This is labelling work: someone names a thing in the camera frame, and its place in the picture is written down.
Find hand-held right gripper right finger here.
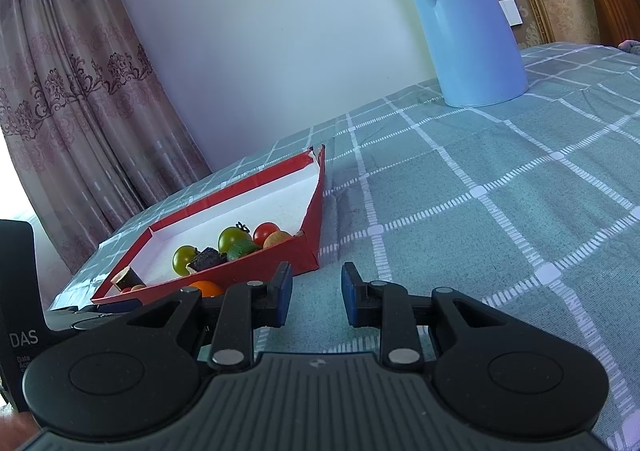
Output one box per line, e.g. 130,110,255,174
340,261,516,367

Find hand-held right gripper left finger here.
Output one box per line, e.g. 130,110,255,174
120,261,294,372

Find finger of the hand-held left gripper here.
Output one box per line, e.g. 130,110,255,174
44,298,143,332

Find red cardboard box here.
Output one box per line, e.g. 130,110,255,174
90,144,327,307

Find dark sugarcane piece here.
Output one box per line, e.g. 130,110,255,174
111,267,143,290
186,247,228,274

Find large green tomato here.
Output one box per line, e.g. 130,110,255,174
218,224,253,254

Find orange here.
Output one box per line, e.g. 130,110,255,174
181,280,224,299

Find small green tomato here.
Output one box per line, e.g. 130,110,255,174
172,245,201,276

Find green checked tablecloth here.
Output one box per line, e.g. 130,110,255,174
50,42,640,451

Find pink patterned curtain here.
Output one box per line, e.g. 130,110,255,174
0,0,211,277

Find blue electric kettle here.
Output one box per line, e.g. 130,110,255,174
404,0,530,108

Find white wall switch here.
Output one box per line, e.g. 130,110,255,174
500,0,525,26

